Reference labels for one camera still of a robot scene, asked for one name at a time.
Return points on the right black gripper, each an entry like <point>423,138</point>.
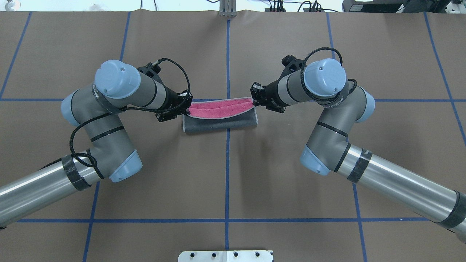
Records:
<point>269,93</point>

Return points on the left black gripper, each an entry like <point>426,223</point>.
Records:
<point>172,102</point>

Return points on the pink and grey towel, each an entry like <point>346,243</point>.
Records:
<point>208,116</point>

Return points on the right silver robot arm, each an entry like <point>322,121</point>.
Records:
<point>384,152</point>

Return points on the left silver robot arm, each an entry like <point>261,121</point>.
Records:
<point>99,145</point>

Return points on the black box with label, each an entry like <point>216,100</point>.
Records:
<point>371,6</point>

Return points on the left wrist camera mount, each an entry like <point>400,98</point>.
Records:
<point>151,71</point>

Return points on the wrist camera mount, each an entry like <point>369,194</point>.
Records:
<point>151,71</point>
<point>291,64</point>

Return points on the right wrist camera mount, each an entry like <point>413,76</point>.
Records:
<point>291,64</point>

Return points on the aluminium frame post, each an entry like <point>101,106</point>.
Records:
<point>227,8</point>

